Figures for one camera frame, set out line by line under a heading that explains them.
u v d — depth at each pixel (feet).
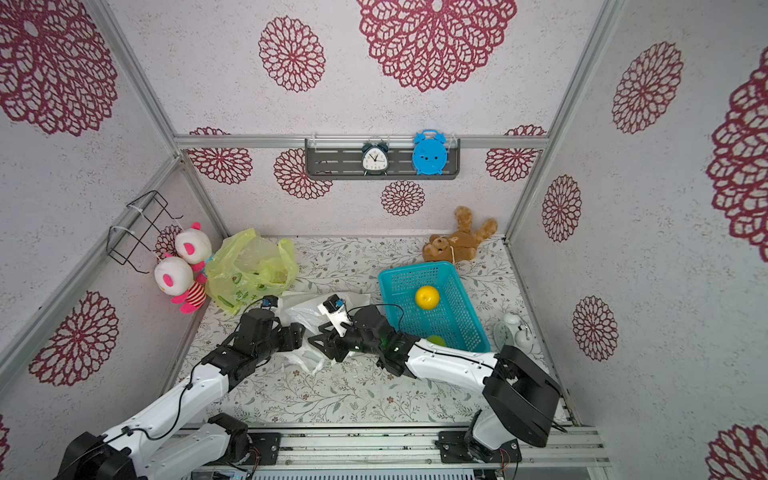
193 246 3.04
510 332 2.73
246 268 3.54
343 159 3.03
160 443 1.40
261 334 2.14
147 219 2.61
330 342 2.13
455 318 3.11
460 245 3.52
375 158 2.95
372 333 1.95
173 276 2.75
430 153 2.95
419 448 2.48
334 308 2.13
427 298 3.11
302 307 2.65
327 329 2.45
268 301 2.44
